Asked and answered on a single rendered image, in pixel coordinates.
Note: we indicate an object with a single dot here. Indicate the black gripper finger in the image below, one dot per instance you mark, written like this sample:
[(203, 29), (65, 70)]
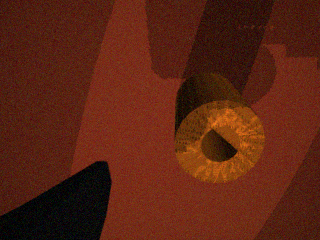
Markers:
[(75, 209)]

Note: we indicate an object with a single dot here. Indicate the orange knob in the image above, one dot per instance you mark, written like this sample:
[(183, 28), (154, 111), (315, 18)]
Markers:
[(218, 137)]

